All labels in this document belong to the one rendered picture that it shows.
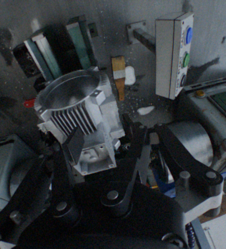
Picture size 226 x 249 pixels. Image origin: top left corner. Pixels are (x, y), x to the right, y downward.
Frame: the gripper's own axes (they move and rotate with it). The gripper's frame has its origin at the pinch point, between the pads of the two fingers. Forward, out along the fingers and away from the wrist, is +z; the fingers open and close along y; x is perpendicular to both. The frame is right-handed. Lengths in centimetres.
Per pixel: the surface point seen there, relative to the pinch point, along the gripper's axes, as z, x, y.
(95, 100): 9.6, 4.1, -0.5
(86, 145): 9.3, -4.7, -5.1
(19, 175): 27, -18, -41
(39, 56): 20.4, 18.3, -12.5
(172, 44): 7.3, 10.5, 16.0
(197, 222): 255, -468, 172
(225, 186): 285, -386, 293
